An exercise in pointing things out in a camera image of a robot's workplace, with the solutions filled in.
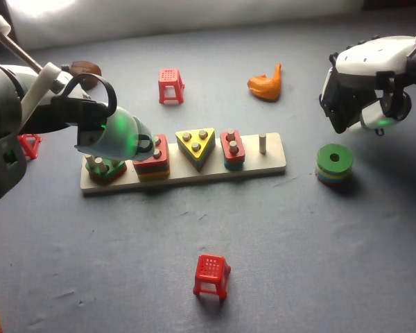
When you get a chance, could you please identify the brown toy food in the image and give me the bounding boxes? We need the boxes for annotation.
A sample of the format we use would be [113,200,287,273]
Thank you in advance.
[68,60,103,90]

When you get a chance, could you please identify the orange toy roast chicken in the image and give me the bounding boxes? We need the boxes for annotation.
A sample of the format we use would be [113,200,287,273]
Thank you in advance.
[247,62,284,103]

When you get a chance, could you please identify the yellow triangle block stack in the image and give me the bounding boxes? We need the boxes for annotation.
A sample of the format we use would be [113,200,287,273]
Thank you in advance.
[175,127,216,173]

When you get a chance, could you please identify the red oblong block stack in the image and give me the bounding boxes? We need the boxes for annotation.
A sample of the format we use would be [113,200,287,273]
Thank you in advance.
[220,128,245,171]

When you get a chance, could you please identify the white backdrop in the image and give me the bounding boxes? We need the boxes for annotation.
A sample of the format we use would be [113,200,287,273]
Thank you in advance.
[5,0,365,51]

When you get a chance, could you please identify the red plastic toy stool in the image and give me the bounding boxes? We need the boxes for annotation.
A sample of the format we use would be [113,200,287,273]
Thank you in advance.
[16,134,43,160]
[193,253,232,301]
[158,67,187,105]

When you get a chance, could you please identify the wooden peg sorting board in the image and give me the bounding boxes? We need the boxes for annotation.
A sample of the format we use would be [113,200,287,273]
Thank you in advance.
[80,131,287,197]

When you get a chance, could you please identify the grey table cloth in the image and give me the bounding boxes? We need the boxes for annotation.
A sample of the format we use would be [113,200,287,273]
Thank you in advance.
[0,17,416,333]

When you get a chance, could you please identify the green cross block stack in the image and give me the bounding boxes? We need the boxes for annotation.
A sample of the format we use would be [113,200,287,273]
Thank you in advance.
[85,154,128,185]

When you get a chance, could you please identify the red square block stack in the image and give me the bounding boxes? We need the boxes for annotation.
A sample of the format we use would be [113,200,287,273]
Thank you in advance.
[133,133,171,183]

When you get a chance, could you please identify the coloured rings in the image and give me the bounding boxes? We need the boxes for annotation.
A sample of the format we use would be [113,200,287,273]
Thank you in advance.
[314,142,354,190]

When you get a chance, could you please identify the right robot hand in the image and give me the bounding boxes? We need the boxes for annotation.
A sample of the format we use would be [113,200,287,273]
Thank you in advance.
[318,34,416,135]

